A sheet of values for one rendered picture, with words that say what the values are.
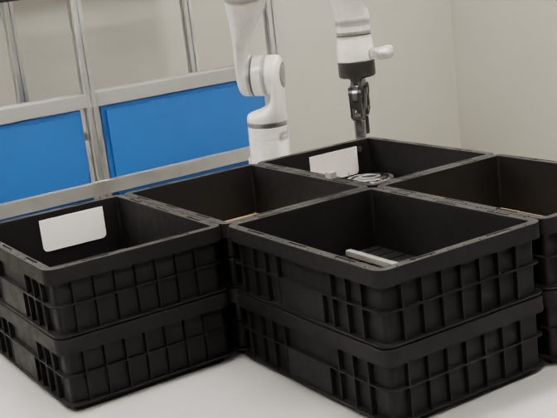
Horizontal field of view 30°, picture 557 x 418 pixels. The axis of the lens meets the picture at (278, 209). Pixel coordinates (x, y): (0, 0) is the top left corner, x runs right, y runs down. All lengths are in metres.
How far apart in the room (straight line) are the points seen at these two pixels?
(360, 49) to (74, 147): 1.91
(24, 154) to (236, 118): 0.89
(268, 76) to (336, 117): 3.23
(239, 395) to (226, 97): 2.62
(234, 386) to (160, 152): 2.43
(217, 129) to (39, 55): 0.99
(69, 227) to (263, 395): 0.57
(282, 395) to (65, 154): 2.36
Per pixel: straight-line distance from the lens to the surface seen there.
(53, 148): 3.80
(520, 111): 5.80
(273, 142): 2.36
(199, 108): 4.06
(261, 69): 2.33
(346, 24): 2.09
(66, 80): 4.75
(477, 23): 5.93
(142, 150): 3.95
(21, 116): 3.74
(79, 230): 1.97
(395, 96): 5.80
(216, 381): 1.66
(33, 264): 1.60
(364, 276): 1.36
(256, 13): 2.28
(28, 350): 1.76
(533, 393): 1.53
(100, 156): 3.87
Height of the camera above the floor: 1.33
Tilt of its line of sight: 13 degrees down
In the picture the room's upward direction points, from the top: 7 degrees counter-clockwise
